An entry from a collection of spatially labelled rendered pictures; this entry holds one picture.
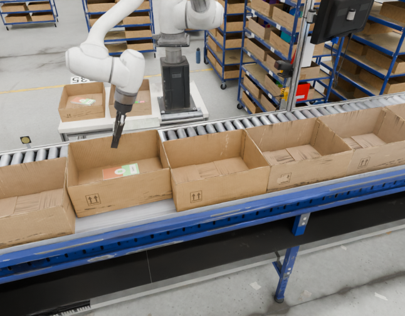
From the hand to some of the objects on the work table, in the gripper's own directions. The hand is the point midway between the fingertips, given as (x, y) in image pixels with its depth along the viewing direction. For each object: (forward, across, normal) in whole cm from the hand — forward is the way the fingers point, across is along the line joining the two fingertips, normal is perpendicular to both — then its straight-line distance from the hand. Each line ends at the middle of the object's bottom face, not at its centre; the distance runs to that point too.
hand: (115, 140), depth 142 cm
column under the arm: (+12, +79, -51) cm, 94 cm away
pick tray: (+34, +93, +9) cm, 99 cm away
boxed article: (+34, +99, +11) cm, 105 cm away
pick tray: (+22, +89, -21) cm, 94 cm away
